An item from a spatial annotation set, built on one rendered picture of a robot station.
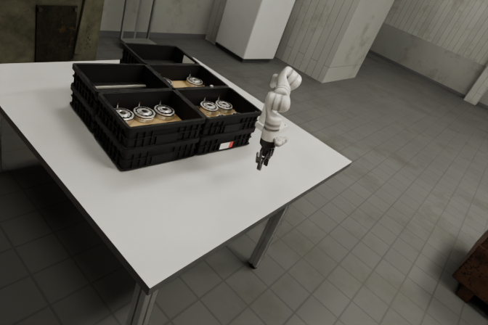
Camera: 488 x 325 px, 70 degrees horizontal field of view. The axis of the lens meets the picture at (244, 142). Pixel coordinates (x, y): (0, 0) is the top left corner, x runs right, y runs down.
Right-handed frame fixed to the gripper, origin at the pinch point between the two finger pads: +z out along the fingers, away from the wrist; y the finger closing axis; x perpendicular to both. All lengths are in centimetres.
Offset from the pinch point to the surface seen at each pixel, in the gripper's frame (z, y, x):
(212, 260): 84, -8, -22
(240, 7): -11, -357, -259
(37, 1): -23, -31, -233
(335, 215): 95, -126, 19
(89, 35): 9, -83, -242
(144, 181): 9, 38, -35
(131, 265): 12, 70, -6
